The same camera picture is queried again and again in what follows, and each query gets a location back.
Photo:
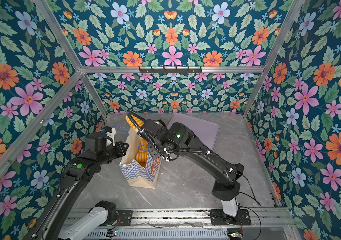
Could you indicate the aluminium frame profile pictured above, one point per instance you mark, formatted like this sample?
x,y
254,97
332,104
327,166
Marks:
x,y
81,73

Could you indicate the small yellow striped bun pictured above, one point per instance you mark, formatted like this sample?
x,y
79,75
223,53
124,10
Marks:
x,y
137,120

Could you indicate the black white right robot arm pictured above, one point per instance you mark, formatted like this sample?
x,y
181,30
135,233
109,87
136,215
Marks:
x,y
180,141

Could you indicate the golden glazed bread loaf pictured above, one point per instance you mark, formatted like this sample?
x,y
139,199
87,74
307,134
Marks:
x,y
143,142

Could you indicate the long ridged baguette bread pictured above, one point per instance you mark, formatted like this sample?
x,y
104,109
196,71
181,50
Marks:
x,y
141,158

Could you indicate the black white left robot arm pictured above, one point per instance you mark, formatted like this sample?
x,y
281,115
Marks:
x,y
100,149

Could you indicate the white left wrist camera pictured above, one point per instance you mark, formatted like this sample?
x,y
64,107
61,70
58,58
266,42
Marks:
x,y
110,135

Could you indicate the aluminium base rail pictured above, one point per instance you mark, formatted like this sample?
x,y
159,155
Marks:
x,y
180,224

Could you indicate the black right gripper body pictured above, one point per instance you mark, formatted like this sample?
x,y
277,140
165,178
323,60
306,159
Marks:
x,y
154,151

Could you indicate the lilac plastic tray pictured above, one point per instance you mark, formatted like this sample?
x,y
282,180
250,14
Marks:
x,y
205,130

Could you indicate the black hook rail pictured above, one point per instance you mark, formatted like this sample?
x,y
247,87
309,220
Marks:
x,y
170,70

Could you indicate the blue checkered paper bag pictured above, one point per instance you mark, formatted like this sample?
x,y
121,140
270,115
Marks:
x,y
134,173

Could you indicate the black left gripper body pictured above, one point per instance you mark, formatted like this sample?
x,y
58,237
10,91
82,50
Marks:
x,y
111,152

